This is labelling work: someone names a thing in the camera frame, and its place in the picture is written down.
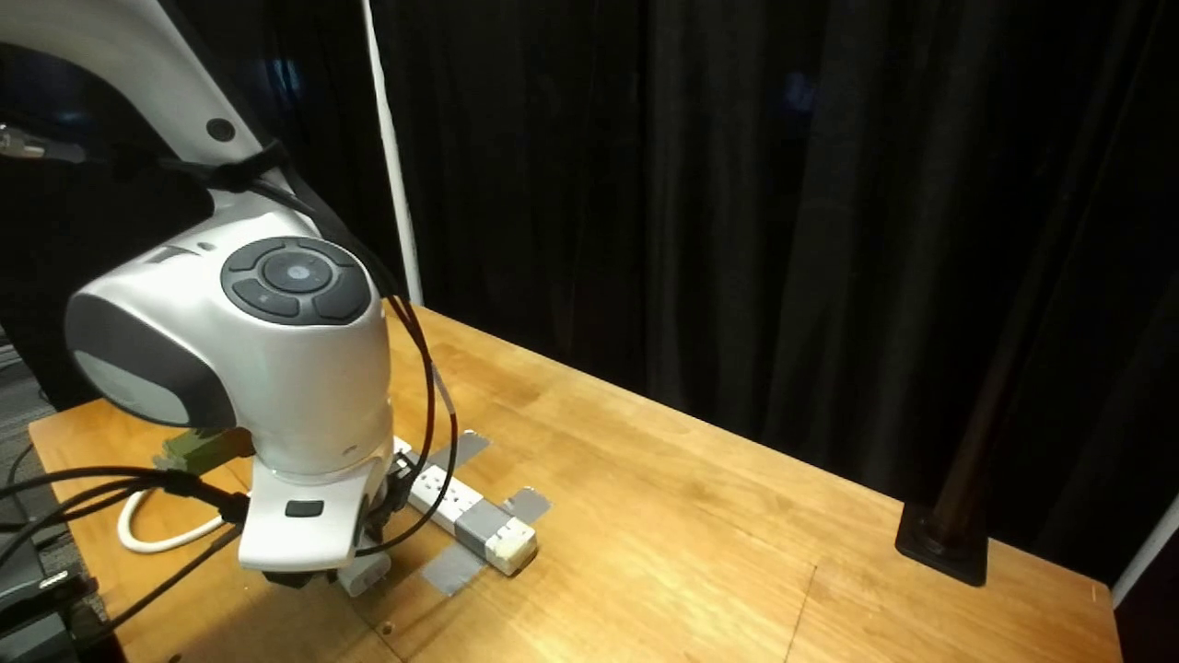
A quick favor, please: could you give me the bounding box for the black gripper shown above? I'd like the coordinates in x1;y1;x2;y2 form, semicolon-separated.
241;462;388;580

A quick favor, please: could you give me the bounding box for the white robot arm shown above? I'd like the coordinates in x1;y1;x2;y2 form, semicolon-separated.
0;0;394;580

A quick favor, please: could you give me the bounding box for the white vertical pole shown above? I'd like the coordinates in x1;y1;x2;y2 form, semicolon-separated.
356;0;422;308

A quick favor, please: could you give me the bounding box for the black curtain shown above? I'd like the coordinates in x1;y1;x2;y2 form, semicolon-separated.
4;0;1176;580

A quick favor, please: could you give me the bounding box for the white power cord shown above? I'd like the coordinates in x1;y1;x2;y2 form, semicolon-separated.
114;483;233;556

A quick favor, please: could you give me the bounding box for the grey duct tape far strip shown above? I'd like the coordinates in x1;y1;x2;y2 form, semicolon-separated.
422;490;549;596

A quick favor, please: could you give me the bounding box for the grey duct tape strip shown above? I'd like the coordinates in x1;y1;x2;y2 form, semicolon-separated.
422;490;549;596
431;432;491;472

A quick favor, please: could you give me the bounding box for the grey duct tape near strip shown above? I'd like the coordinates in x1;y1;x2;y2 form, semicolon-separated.
431;432;491;472

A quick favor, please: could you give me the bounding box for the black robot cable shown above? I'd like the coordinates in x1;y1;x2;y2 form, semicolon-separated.
0;143;465;643

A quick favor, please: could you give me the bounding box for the black post with base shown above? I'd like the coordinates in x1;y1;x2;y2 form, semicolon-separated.
895;230;1063;585

